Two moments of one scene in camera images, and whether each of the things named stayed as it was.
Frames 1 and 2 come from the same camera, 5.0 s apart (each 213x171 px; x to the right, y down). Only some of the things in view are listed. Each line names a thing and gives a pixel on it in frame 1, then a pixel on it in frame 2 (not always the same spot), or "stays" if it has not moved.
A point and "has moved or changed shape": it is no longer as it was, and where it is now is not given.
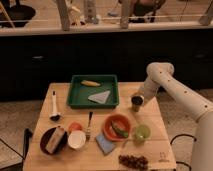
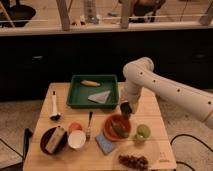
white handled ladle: x=55 y=115 stays
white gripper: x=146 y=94 → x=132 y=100
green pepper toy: x=120 y=130 stays
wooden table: x=128 y=137 stays
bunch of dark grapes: x=138 y=163 stays
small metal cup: x=137 y=102 has moved or changed shape
